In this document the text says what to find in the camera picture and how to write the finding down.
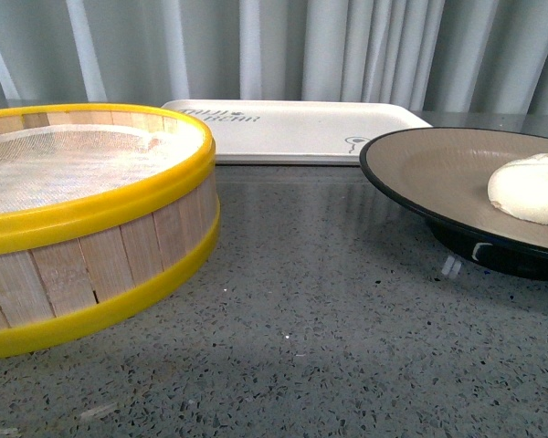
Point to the yellow rimmed bamboo steamer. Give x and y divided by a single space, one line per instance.
70 269

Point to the brown plate with black rim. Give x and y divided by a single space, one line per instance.
442 175

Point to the grey pleated curtain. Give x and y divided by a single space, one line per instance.
455 56

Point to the white steamed bun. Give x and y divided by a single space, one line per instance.
520 188

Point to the white rectangular tray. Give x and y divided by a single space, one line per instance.
280 132

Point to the white gauze steamer liner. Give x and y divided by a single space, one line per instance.
44 166

